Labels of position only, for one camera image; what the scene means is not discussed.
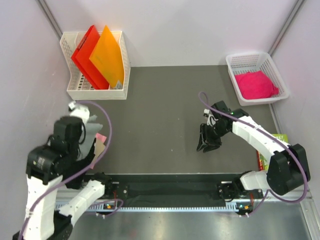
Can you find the tan t shirt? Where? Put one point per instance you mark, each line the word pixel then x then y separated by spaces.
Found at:
pixel 99 148

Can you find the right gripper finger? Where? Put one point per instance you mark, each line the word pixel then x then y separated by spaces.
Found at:
pixel 212 146
pixel 202 142

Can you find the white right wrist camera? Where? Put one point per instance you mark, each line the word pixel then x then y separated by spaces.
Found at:
pixel 209 118

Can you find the pink t shirt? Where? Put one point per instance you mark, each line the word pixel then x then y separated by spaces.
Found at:
pixel 103 139

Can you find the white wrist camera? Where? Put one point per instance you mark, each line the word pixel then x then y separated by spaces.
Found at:
pixel 209 118
pixel 79 111

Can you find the magenta t shirt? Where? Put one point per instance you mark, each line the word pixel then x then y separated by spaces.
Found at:
pixel 256 85

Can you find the grey t shirt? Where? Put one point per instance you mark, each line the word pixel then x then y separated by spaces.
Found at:
pixel 91 129

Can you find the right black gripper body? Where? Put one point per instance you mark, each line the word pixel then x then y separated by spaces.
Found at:
pixel 213 134

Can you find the white mesh basket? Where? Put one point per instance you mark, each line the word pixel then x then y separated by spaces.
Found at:
pixel 253 61

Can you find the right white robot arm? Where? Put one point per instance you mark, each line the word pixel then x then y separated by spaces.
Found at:
pixel 288 166

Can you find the orange plastic folder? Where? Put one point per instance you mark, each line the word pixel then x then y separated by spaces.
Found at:
pixel 107 58

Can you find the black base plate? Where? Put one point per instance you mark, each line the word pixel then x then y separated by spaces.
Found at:
pixel 178 190

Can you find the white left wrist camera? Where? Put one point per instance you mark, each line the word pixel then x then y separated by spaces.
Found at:
pixel 79 111

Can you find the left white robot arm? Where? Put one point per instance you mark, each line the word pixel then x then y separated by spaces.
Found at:
pixel 67 156

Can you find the red plastic folder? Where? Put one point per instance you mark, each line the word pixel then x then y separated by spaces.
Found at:
pixel 81 58

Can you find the white file organizer basket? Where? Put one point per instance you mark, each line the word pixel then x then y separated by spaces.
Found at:
pixel 78 87

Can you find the aluminium frame rail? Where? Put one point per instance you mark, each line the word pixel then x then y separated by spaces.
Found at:
pixel 86 198

